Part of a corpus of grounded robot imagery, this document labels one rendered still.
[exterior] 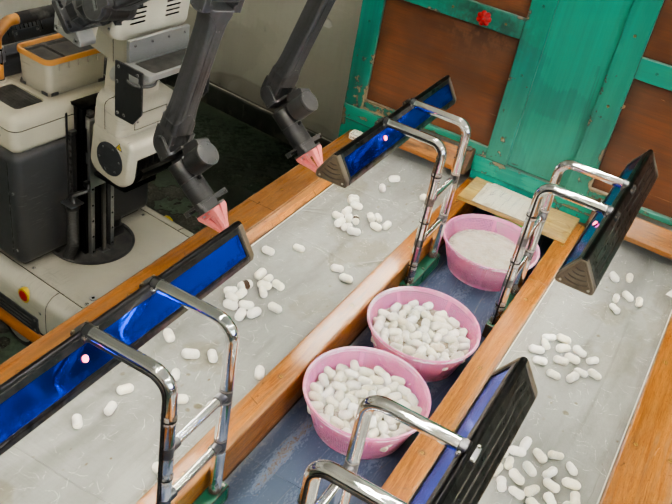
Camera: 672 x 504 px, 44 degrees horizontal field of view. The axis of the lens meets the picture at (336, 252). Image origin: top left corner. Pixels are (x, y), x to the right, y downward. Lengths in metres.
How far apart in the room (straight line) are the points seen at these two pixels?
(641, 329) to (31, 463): 1.45
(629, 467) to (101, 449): 1.02
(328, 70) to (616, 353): 2.24
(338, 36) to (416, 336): 2.15
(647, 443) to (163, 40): 1.55
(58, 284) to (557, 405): 1.56
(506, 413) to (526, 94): 1.31
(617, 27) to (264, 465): 1.42
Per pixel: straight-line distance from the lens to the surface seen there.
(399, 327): 1.96
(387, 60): 2.58
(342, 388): 1.75
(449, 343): 1.94
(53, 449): 1.61
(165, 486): 1.35
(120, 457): 1.59
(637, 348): 2.14
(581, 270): 1.67
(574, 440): 1.82
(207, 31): 1.79
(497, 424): 1.26
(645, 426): 1.90
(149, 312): 1.35
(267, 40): 4.09
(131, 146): 2.37
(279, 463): 1.68
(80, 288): 2.68
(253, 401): 1.66
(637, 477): 1.78
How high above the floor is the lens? 1.95
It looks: 35 degrees down
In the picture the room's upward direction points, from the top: 11 degrees clockwise
